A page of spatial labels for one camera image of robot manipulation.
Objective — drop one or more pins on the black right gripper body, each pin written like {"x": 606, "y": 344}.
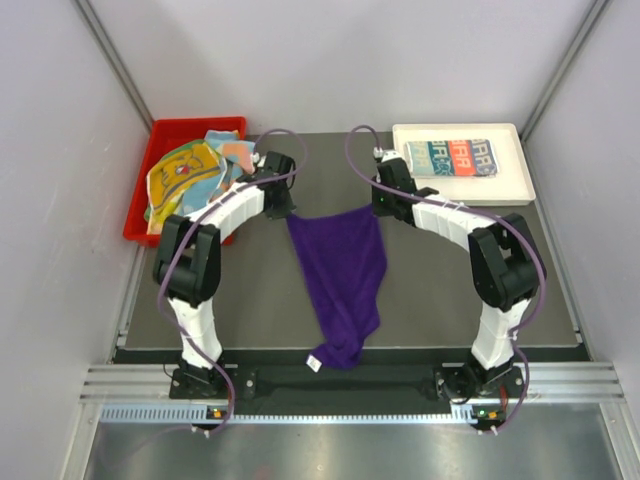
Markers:
{"x": 382, "y": 198}

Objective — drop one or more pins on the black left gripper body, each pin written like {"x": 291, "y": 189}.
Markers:
{"x": 284, "y": 206}

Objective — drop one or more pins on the purple towel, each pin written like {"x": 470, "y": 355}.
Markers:
{"x": 343, "y": 262}

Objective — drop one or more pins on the rabbit print striped towel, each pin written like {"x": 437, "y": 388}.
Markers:
{"x": 451, "y": 158}

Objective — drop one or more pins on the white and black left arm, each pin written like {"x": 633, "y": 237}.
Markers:
{"x": 188, "y": 269}

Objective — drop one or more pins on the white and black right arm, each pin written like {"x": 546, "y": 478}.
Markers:
{"x": 506, "y": 269}

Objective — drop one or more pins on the pastel patchwork towel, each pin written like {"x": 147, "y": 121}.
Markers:
{"x": 234, "y": 157}

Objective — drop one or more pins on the white plastic tray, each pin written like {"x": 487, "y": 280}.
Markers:
{"x": 511, "y": 186}

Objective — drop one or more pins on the yellow cartoon print towel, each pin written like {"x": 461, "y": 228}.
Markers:
{"x": 177, "y": 171}

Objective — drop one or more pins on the red plastic bin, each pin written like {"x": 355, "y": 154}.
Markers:
{"x": 166, "y": 135}

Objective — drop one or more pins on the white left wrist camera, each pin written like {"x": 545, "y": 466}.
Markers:
{"x": 257, "y": 159}

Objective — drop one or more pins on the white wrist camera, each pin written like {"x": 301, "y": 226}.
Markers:
{"x": 257, "y": 159}
{"x": 383, "y": 155}

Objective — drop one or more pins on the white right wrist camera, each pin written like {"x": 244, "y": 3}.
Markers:
{"x": 383, "y": 155}

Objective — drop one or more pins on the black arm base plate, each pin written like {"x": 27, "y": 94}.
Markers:
{"x": 248, "y": 383}

